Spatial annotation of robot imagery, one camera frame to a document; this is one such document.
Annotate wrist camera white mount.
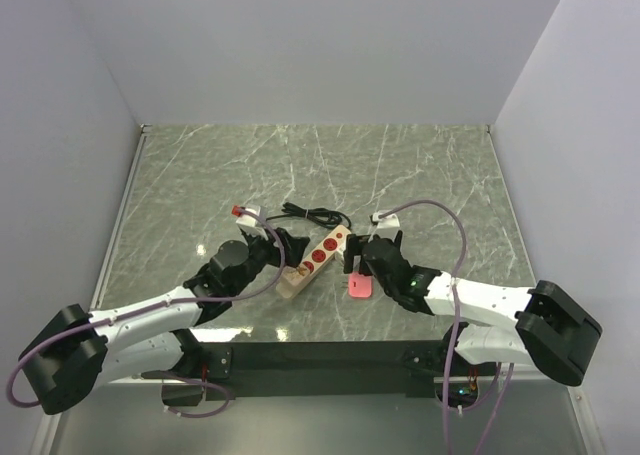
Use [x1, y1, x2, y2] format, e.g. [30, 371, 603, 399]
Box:
[232, 205, 268, 240]
[369, 211, 400, 240]

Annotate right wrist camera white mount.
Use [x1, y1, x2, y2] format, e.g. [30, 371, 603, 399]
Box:
[369, 211, 400, 240]

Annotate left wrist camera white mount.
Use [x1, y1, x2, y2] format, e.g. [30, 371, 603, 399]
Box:
[232, 205, 268, 240]

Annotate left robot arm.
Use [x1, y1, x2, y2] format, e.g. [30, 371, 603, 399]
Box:
[17, 228, 310, 415]

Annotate black power strip cord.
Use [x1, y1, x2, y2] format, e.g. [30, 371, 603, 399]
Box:
[264, 202, 352, 229]

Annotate pink cube socket adapter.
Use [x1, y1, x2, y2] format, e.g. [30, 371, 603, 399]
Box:
[281, 264, 313, 288]

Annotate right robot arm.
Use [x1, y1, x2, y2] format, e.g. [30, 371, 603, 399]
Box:
[344, 235, 602, 386]

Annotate pink flat plug adapter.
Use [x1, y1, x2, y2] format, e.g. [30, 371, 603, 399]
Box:
[346, 272, 373, 300]

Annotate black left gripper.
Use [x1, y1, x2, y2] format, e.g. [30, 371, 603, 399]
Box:
[230, 226, 309, 295]

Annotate beige power strip red sockets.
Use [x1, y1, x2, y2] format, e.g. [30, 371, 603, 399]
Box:
[276, 225, 351, 299]

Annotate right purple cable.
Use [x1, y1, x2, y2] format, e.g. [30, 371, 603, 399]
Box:
[374, 199, 516, 455]

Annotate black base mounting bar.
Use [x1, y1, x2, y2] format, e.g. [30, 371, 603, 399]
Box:
[142, 342, 501, 402]

